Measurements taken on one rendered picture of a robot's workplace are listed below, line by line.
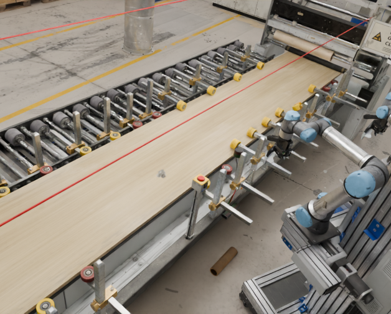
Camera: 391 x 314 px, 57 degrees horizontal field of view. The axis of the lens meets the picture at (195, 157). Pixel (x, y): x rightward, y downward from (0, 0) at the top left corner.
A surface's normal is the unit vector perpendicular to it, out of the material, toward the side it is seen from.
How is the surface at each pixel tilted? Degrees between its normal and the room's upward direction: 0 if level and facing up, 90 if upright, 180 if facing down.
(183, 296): 0
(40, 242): 0
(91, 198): 0
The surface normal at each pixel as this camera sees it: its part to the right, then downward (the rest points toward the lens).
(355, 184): -0.76, 0.20
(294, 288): 0.14, -0.77
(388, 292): -0.88, 0.19
